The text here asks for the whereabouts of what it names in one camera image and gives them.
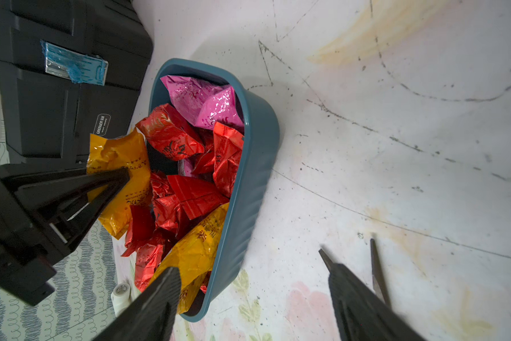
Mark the magenta tea bag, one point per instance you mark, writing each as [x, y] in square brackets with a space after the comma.
[203, 103]

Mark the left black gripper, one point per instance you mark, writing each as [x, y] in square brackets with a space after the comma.
[43, 215]

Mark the teal plastic storage box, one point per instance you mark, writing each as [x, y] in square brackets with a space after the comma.
[262, 141]

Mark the pile of red tea bags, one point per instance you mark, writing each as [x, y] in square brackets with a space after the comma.
[179, 203]

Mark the yellow tea bag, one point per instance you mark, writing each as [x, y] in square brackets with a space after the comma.
[194, 256]
[126, 161]

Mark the black plastic toolbox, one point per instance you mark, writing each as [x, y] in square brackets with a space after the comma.
[68, 70]

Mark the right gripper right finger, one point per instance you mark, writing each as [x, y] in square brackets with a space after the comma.
[360, 314]

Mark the white roll of tape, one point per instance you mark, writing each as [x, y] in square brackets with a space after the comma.
[120, 298]

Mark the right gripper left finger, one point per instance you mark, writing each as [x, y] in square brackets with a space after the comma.
[151, 316]

